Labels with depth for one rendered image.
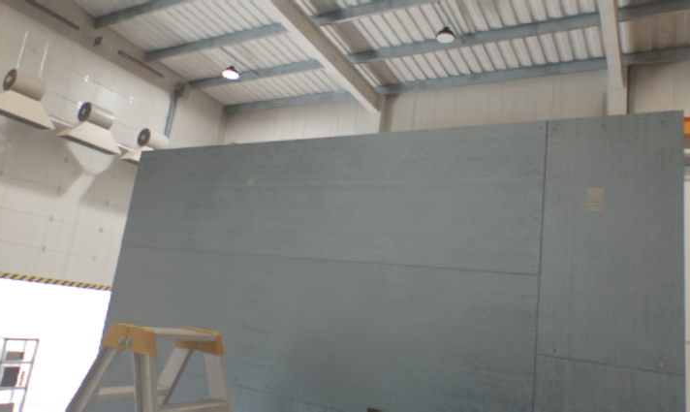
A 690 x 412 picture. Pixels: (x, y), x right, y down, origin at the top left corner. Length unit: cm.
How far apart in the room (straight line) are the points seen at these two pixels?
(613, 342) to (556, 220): 41
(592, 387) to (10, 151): 1103
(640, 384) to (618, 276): 31
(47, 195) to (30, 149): 95
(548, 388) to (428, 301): 48
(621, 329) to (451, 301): 53
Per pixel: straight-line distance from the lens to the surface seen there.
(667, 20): 1072
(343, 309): 212
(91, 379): 191
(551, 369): 186
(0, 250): 1173
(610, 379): 184
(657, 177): 191
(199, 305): 261
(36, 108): 1126
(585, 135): 198
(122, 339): 178
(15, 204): 1181
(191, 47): 1282
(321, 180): 229
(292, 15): 1013
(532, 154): 198
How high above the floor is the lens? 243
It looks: 12 degrees up
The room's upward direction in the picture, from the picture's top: 8 degrees clockwise
